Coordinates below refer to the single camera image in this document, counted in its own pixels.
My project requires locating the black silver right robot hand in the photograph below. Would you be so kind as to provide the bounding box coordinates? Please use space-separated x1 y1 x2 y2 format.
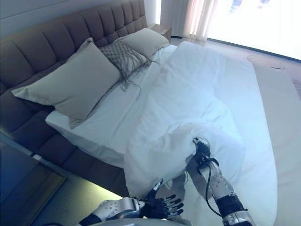
192 136 211 158

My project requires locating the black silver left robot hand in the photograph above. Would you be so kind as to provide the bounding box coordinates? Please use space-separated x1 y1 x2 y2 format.
142 178 186 220

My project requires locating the white duvet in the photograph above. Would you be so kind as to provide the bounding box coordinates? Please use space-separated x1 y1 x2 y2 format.
123 41 275 226

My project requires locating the beige bed runner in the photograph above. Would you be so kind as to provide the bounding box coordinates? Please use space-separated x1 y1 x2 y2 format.
251 58 301 226

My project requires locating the white bed sheet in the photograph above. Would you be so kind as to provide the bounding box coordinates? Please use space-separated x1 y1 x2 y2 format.
45 44 179 163

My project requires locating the small beige pillow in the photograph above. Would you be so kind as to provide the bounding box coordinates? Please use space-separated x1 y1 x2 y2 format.
113 27 171 60

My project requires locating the light wooden nightstand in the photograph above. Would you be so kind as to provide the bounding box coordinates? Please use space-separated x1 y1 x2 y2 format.
148 23 173 39

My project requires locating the sheer window curtain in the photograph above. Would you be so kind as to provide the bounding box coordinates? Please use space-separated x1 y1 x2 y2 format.
189 0 221 42

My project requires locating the grey woven fringed cushion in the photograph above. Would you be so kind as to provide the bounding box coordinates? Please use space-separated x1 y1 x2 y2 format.
98 41 161 93

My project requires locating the dark glass-topped bedside table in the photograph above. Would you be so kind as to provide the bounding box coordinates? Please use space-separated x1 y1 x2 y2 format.
0 136 69 226

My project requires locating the large beige pillow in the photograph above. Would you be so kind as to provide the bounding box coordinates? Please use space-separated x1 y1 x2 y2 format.
11 37 121 130

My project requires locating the brown tufted headboard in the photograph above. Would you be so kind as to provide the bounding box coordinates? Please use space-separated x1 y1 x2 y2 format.
0 0 149 95

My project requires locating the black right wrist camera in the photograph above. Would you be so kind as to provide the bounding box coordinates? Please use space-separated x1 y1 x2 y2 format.
196 153 219 170

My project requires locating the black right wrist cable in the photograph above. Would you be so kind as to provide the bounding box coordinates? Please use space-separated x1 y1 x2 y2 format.
203 161 223 218

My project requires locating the brown upholstered bed frame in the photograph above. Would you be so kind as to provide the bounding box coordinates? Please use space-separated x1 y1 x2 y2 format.
0 89 128 192

